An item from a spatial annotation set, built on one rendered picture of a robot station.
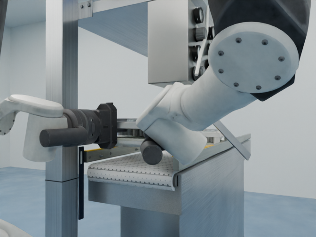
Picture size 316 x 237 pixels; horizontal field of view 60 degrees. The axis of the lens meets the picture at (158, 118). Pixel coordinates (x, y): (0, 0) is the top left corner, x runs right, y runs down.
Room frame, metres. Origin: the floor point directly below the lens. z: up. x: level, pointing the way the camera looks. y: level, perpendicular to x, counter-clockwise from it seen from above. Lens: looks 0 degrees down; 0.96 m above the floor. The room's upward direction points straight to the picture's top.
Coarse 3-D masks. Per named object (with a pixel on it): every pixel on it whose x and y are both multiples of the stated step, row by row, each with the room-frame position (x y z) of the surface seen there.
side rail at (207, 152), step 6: (240, 138) 1.45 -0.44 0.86; (246, 138) 1.66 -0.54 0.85; (216, 144) 0.98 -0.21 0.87; (222, 144) 1.06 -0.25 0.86; (228, 144) 1.16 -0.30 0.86; (204, 150) 0.83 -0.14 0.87; (210, 150) 0.90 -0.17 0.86; (216, 150) 0.97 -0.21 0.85; (222, 150) 1.06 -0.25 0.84; (198, 156) 0.78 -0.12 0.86; (204, 156) 0.83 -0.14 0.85; (174, 162) 0.65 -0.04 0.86; (192, 162) 0.73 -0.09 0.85; (174, 168) 0.65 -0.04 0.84; (180, 168) 0.65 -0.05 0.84
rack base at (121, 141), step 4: (120, 140) 0.77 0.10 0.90; (124, 140) 0.76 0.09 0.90; (128, 140) 0.75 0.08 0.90; (132, 140) 0.75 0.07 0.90; (136, 140) 0.74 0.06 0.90; (140, 140) 0.74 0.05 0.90; (116, 144) 0.77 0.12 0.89; (120, 144) 0.77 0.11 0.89; (124, 144) 0.78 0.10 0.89; (128, 144) 0.77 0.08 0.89; (132, 144) 0.77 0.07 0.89; (136, 144) 0.76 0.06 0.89; (140, 144) 0.75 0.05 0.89
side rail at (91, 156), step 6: (96, 150) 0.80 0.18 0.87; (102, 150) 0.83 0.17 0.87; (108, 150) 0.85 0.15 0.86; (114, 150) 0.88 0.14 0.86; (120, 150) 0.91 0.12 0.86; (126, 150) 0.95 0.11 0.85; (132, 150) 0.98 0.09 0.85; (138, 150) 1.02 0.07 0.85; (84, 156) 0.77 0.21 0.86; (90, 156) 0.78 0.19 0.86; (96, 156) 0.80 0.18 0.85; (108, 156) 0.85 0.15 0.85; (114, 156) 0.88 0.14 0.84; (84, 162) 0.77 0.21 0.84
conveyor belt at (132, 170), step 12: (132, 156) 0.93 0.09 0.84; (168, 156) 0.93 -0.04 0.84; (96, 168) 0.75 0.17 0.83; (108, 168) 0.74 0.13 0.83; (120, 168) 0.72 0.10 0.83; (132, 168) 0.71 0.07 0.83; (144, 168) 0.70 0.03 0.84; (156, 168) 0.70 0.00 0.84; (168, 168) 0.70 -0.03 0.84; (96, 180) 0.75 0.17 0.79; (108, 180) 0.73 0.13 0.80; (120, 180) 0.71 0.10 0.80; (132, 180) 0.70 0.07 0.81; (144, 180) 0.68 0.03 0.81; (156, 180) 0.67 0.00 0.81; (168, 180) 0.65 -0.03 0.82
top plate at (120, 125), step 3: (117, 123) 0.77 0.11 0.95; (120, 123) 0.76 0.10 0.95; (123, 123) 0.76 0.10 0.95; (126, 123) 0.76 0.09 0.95; (129, 123) 0.75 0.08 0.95; (132, 123) 0.75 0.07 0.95; (135, 123) 0.74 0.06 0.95; (117, 126) 0.77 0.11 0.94; (120, 126) 0.76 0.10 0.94; (123, 126) 0.76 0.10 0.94; (126, 126) 0.76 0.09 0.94; (129, 126) 0.75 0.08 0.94; (132, 126) 0.75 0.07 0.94; (135, 126) 0.74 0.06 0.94
